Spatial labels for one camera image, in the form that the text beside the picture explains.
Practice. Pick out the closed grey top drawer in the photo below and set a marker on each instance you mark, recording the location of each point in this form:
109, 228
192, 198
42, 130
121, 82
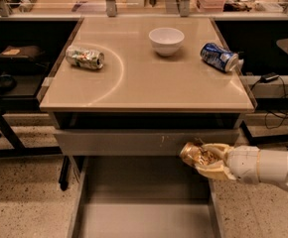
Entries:
132, 142

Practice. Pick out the green crushed soda can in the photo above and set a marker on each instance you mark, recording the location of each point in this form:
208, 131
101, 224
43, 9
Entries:
85, 58

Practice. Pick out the grey drawer cabinet counter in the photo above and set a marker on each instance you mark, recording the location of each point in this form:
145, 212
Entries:
139, 89

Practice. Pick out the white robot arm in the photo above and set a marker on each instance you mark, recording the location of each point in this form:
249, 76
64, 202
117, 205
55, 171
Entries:
272, 167

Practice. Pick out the orange crushed soda can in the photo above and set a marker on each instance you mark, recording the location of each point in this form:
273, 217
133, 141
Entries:
193, 154

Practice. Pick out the white ceramic bowl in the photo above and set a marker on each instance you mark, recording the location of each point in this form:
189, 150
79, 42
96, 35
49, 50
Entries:
166, 41

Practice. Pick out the blue soda can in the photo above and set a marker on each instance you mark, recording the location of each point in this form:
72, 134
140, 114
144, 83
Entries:
219, 58

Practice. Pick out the open middle drawer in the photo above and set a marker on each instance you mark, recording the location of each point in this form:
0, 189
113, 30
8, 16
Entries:
143, 197

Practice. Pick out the black power adapter with cable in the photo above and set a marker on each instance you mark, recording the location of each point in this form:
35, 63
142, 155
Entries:
270, 91

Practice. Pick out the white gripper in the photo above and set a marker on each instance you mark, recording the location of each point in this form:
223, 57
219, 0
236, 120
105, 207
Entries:
244, 164

